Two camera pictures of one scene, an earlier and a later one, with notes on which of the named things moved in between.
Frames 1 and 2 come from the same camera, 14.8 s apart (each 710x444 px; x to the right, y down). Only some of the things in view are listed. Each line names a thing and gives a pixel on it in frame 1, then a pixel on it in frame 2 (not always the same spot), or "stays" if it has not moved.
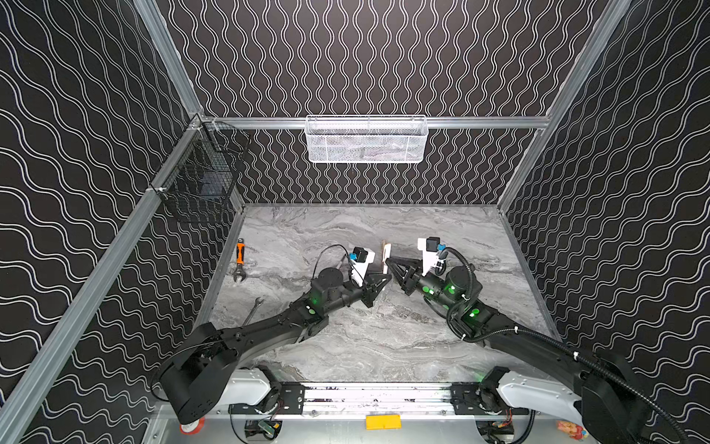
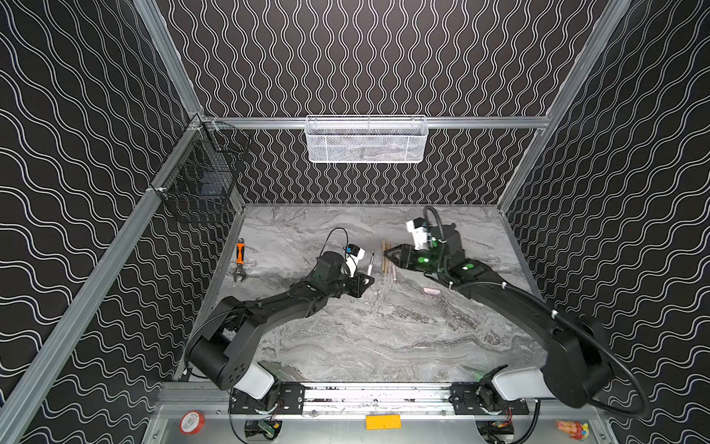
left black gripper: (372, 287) to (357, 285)
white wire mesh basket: (366, 139) stays
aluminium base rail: (382, 401) stays
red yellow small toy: (574, 430) stays
